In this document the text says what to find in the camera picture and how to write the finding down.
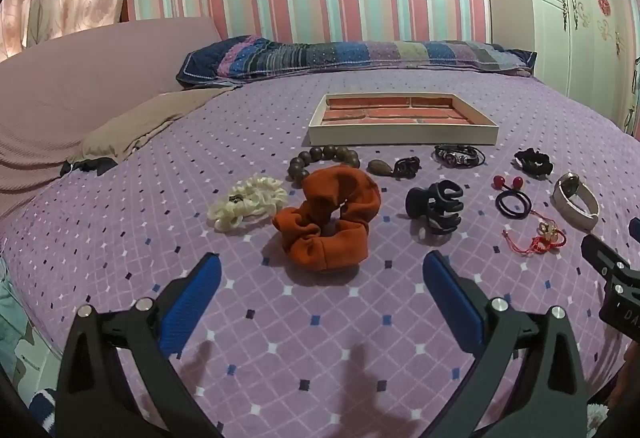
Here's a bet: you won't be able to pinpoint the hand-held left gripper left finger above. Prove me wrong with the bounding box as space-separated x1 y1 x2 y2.
55 252 223 438

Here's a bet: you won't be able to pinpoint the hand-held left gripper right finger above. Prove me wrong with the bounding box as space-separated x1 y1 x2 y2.
422 250 588 438

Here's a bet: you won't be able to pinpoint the white band wristwatch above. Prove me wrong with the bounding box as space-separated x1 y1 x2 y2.
551 172 600 233

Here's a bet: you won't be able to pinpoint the black hair claw clip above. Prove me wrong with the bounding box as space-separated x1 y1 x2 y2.
405 180 465 235

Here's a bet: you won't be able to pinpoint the black hair tie red beads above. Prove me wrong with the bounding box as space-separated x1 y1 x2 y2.
492 174 533 221

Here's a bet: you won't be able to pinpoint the cream white scrunchie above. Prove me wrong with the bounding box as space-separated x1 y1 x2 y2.
207 173 289 233

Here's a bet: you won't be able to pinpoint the black scrunchie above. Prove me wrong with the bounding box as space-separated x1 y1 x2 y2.
512 147 554 179

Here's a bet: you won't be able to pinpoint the black braided cord bracelet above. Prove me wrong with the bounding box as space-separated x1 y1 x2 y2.
433 144 487 169

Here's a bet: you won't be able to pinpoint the orange fabric scrunchie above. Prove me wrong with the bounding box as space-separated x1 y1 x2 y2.
272 164 382 271

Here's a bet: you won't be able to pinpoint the brown pendant with black cord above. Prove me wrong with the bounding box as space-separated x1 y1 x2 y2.
367 156 422 180

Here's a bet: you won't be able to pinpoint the brown wooden bead bracelet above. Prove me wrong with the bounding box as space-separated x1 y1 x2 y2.
286 145 361 189

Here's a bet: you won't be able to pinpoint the white brick-pattern tray box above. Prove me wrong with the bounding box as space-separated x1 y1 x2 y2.
308 92 500 147

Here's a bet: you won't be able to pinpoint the purple diamond-pattern bedsheet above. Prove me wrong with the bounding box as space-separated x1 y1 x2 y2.
0 69 640 438

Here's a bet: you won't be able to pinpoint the dark cloth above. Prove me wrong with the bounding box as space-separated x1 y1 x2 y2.
60 157 119 177

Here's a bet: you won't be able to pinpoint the teal patterned cloth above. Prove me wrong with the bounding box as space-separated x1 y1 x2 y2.
0 255 58 436

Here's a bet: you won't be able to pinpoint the beige cloth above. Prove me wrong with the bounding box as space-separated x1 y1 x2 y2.
80 86 236 163

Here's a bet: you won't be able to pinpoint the white wardrobe with red decals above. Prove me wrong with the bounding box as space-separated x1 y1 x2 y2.
517 0 640 141

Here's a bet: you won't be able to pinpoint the pink padded headboard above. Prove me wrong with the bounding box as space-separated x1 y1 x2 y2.
0 16 226 221

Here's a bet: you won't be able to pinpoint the blue purple patchwork pillow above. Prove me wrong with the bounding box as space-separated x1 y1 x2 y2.
176 36 537 88

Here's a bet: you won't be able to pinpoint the red string bracelet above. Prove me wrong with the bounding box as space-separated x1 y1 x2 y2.
502 209 569 259

